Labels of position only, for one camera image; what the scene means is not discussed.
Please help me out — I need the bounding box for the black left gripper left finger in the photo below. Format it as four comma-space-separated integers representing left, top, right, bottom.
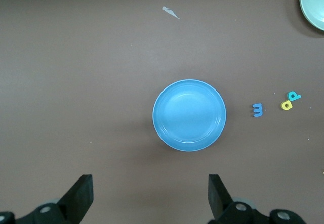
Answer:
0, 174, 94, 224

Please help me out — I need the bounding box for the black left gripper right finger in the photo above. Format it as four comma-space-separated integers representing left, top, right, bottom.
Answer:
208, 174, 307, 224

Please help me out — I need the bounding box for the blue foam letter m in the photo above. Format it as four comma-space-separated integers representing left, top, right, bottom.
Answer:
252, 103, 263, 118

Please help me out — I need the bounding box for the teal foam letter p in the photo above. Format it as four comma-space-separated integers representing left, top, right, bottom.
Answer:
287, 91, 302, 102

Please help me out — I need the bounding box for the blue plate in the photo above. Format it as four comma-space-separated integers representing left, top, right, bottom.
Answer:
152, 79, 227, 152

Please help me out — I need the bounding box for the brown table cover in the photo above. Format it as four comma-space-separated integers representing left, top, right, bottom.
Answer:
0, 0, 324, 224

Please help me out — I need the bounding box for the pale green plate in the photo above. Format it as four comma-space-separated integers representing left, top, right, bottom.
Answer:
299, 0, 324, 31

